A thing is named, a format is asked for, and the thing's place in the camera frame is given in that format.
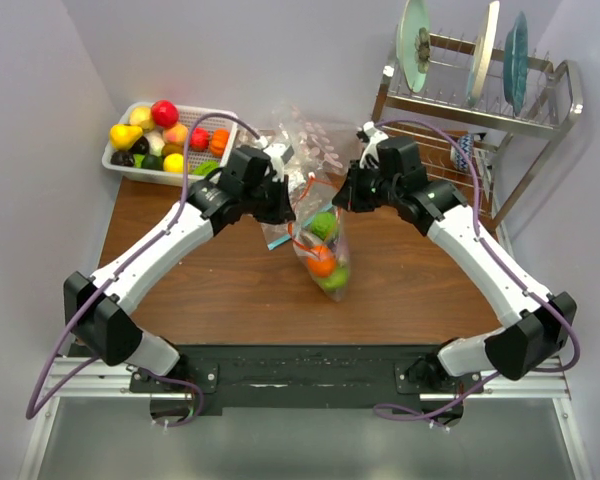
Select pale yellow apple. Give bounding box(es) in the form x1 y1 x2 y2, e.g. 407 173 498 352
128 106 156 132

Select peach toy fruit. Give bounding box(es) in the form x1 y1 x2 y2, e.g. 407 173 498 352
162 123 188 146

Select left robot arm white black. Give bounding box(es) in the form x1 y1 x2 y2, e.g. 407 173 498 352
64 143 295 392

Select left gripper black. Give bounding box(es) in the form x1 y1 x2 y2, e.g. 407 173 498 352
242 173 295 225

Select white garlic toy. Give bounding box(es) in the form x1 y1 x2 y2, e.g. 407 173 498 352
144 131 165 156

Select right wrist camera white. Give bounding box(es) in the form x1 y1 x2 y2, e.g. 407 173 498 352
356 121 388 169

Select green apple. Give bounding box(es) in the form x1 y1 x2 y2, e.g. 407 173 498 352
316 266 350 292

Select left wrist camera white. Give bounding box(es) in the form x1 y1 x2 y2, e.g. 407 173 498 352
263 143 294 176

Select clear bag orange zipper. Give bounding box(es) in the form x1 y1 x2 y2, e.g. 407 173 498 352
287 172 351 302

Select grey toy fish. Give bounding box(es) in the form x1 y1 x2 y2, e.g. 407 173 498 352
295 230 323 249

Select teal plate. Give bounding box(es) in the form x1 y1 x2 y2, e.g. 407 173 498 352
502 11 528 116

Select yellow lemon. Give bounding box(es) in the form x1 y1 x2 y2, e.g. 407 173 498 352
163 153 187 174

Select orange toy pumpkin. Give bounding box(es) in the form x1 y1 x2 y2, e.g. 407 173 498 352
209 129 230 158

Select cream blue rimmed plate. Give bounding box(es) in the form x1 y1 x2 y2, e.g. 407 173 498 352
466 1 500 108

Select small orange tangerine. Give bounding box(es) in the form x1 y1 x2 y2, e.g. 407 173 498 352
307 245 337 277

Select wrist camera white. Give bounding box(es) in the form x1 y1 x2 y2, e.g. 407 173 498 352
263 143 294 176
356 121 388 169

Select purple eggplant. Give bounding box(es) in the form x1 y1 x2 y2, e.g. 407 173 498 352
331 233 350 265

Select steel dish rack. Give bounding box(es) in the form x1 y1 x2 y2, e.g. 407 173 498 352
371 34 584 230

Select blue zigzag bowl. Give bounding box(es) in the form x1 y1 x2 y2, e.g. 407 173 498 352
450 133 475 173

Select green toy pepper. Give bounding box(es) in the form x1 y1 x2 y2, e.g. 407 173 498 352
192 160 219 177

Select red apple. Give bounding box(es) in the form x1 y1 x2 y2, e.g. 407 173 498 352
150 100 179 129

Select white plastic fruit basket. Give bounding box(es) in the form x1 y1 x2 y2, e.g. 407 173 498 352
101 100 238 186

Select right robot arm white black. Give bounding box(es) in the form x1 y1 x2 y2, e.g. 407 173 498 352
333 135 576 393

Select red strawberry toy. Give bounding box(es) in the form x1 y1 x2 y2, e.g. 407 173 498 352
189 127 211 152

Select aluminium rail frame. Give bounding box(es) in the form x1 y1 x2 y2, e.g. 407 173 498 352
20 347 592 479

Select clear bag pink dots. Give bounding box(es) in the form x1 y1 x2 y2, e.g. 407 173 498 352
271 103 363 176

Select dark purple fruit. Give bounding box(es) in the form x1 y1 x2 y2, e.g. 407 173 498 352
110 150 135 168

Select light green floral plate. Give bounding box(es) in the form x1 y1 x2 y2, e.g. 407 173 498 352
396 0 431 93

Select brown kiwi potato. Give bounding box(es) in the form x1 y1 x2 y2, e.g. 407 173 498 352
161 143 184 157

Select clear bag blue zipper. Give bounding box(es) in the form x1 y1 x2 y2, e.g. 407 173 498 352
260 223 291 251

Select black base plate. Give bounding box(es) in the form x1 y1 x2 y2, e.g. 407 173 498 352
125 345 498 427

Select yellow pear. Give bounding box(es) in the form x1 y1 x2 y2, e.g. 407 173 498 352
109 124 144 151

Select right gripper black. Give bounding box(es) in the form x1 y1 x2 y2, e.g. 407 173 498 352
333 159 401 213

